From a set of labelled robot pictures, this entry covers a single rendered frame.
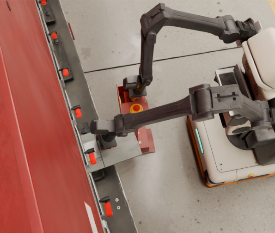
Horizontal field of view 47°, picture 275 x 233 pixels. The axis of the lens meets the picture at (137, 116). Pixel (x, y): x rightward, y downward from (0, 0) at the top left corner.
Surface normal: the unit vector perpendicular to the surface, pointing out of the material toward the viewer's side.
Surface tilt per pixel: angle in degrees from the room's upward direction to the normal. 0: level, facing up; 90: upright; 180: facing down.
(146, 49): 88
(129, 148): 0
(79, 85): 0
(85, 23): 0
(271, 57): 42
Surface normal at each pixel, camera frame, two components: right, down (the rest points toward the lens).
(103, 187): 0.00, -0.37
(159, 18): -0.64, -0.18
